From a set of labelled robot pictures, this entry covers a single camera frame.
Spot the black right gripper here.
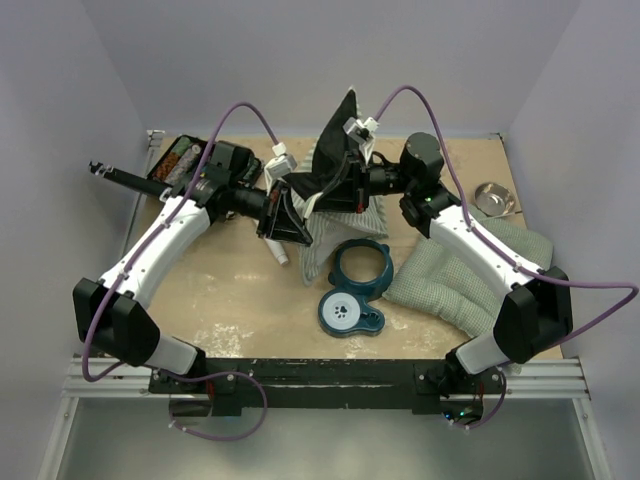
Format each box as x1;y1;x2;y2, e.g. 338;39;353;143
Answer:
312;148;418;213

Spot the green striped pet tent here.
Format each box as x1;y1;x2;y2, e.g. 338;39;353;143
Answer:
292;87;388;287

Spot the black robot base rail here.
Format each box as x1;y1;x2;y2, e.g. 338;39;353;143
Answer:
149;358;503;416

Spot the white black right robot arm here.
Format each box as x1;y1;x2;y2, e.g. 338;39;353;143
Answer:
340;132;573;393

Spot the white toy microphone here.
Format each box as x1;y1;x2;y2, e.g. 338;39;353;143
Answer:
265;239;289;266

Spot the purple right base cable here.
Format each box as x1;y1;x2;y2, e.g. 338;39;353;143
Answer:
447;367;505;431

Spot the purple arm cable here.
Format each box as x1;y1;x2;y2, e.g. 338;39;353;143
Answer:
374;85;640;346
81;101;284;383

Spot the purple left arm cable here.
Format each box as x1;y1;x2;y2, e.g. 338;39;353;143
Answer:
81;101;284;383

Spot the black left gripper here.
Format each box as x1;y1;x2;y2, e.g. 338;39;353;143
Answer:
232;182;312;249

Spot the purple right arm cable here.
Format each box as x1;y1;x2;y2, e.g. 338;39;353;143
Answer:
374;85;640;346

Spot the green yellow chip stack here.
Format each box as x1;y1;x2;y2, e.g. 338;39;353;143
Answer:
169;135;196;158

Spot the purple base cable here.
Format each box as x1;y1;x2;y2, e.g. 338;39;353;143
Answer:
168;368;270;441
447;367;505;431

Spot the green checkered pet cushion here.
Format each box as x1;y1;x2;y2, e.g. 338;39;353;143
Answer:
383;206;553;338

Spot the teal pet bowl stand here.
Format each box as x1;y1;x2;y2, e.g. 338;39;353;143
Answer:
317;239;394;338

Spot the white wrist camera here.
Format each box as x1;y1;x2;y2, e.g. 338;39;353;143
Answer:
264;142;297;185
343;117;379;164

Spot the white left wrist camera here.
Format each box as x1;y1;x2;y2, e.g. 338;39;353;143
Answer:
264;142;297;185

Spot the black poker chip case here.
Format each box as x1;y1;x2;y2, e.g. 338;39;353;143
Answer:
87;133;261;199

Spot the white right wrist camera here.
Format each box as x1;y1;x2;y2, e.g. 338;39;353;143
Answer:
343;117;379;164

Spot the steel pet bowl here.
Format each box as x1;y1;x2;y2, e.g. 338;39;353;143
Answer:
474;182;516;217

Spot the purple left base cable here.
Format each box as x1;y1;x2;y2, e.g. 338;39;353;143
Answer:
168;368;270;441

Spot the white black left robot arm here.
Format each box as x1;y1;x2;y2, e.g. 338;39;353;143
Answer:
72;141;312;392

